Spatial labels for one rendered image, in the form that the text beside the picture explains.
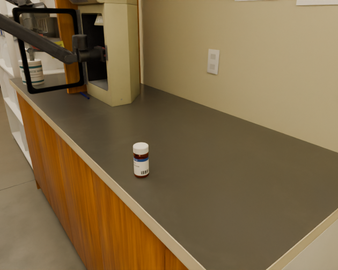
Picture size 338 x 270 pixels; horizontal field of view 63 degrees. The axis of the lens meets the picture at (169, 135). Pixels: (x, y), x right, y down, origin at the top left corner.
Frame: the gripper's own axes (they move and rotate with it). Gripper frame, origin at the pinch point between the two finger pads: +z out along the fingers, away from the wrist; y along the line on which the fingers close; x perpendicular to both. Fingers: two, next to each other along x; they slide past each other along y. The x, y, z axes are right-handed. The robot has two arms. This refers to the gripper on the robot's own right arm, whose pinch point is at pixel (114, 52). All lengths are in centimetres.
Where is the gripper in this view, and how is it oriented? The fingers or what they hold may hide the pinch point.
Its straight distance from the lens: 153.1
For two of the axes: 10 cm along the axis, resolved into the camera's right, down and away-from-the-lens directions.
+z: 8.0, -2.6, 5.4
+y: -6.0, -3.3, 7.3
